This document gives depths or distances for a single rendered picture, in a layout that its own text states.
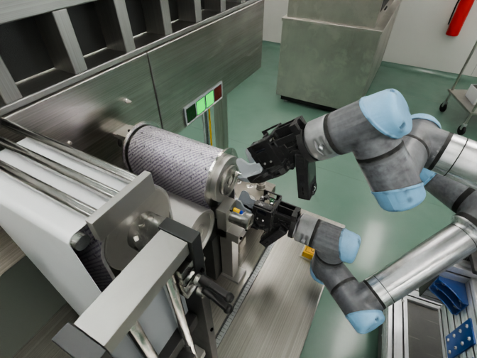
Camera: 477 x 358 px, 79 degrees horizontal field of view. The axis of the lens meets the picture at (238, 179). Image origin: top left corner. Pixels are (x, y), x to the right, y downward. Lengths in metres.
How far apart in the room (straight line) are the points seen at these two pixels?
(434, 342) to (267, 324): 1.12
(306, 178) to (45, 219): 0.43
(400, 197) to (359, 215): 1.92
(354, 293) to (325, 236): 0.15
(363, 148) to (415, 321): 1.44
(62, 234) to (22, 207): 0.08
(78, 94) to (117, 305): 0.53
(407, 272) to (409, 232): 1.69
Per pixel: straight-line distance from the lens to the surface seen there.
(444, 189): 0.89
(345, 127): 0.49
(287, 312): 0.90
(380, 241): 2.33
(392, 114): 0.47
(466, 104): 3.87
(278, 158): 0.56
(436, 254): 0.82
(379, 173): 0.51
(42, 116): 0.72
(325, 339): 1.87
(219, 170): 0.64
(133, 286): 0.33
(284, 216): 0.75
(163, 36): 0.94
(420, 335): 1.82
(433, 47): 5.13
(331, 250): 0.75
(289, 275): 0.95
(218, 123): 1.69
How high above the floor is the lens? 1.72
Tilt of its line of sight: 43 degrees down
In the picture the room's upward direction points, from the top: straight up
